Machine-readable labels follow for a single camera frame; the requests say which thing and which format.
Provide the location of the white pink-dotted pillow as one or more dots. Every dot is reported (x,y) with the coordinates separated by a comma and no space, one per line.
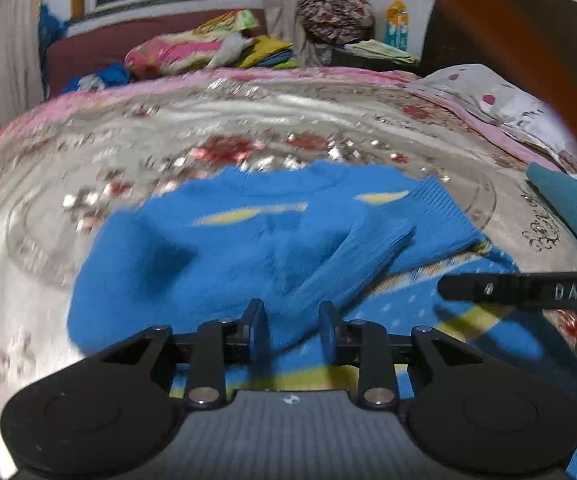
(521,116)

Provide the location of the blue clothes pile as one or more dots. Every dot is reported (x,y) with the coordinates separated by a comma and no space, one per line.
(112,76)

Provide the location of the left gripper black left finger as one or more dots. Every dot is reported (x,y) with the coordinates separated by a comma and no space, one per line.
(113,411)

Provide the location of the pink floral folded quilt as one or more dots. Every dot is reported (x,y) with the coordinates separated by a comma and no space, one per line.
(176,54)

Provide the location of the blue knit sweater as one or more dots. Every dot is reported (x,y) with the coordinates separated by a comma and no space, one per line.
(364,238)

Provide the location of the dark floral bundle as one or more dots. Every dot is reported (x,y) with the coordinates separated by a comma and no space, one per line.
(336,21)

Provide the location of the silver floral bedspread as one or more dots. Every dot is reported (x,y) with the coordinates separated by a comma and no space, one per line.
(219,149)

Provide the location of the yellow green folded blankets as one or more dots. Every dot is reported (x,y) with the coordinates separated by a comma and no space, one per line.
(265,52)

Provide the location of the dark wooden headboard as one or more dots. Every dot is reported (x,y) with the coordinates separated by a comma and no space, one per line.
(532,43)

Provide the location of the pale green folded cloth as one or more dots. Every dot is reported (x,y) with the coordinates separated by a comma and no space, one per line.
(376,49)

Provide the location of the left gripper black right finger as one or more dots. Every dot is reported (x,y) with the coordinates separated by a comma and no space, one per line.
(470,411)

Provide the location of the orange blue wall poster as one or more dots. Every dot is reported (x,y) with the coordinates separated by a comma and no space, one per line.
(397,25)

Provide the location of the beige left curtain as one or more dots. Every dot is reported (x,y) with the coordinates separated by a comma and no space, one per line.
(21,85)

